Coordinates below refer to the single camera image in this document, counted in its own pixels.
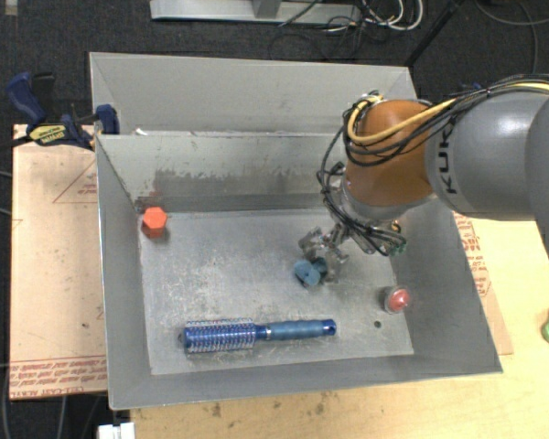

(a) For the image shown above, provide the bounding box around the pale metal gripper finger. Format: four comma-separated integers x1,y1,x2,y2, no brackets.
297,226,327,254
322,247,351,285

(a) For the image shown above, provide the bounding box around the blue-grey small toy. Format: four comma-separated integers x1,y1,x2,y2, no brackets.
293,256,329,289

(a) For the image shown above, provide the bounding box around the grey metal bin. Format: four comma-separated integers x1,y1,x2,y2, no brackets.
89,51,504,412

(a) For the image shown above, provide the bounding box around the blue round hairbrush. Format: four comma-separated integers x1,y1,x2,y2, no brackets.
181,316,339,356

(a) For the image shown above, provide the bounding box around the orange hexagonal block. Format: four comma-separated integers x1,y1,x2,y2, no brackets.
140,206,169,241

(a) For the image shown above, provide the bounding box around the brown cardboard board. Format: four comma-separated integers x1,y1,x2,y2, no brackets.
8,123,516,402

